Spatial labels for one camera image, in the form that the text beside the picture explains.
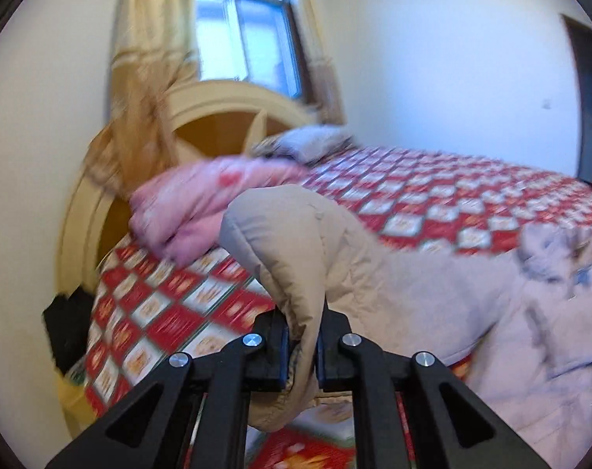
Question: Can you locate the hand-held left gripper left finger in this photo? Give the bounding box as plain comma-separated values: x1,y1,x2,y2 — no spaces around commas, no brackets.
44,310,290,469

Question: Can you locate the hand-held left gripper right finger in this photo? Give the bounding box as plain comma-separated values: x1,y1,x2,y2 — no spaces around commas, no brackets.
317,303,553,469

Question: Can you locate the beige padded coat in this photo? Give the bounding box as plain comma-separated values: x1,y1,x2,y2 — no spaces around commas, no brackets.
219,183,592,455

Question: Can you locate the pink folded quilt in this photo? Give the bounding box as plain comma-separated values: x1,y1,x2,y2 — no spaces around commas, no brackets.
129,155,314,265

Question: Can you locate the red checkered bed sheet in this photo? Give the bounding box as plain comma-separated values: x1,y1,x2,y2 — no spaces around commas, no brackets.
83,144,592,469

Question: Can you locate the grey pillow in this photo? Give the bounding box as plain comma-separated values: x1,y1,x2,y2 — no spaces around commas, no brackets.
251,124,362,166

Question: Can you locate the black bedside object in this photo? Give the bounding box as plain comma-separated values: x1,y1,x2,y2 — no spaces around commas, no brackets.
42,287,99,377

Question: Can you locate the cream wooden headboard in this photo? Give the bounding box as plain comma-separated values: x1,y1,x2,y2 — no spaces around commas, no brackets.
56,81,321,438

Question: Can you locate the yellow patterned curtain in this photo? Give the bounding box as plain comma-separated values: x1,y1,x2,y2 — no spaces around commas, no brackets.
88,0,201,201
281,0,348,125

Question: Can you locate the window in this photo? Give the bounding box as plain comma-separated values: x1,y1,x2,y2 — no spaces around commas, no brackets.
191,0,307,103

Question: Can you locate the dark door frame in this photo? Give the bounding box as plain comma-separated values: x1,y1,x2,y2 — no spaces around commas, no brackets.
560,14,592,186

